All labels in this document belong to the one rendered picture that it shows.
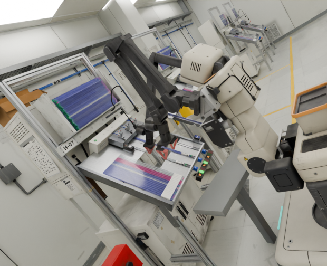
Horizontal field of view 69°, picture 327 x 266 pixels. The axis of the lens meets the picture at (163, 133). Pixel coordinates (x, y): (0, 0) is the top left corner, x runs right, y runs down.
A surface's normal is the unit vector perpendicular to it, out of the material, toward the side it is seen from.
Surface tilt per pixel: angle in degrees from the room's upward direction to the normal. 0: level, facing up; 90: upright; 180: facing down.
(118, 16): 90
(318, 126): 92
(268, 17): 90
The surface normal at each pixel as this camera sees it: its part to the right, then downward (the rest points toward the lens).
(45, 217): 0.72, -0.36
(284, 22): -0.40, 0.49
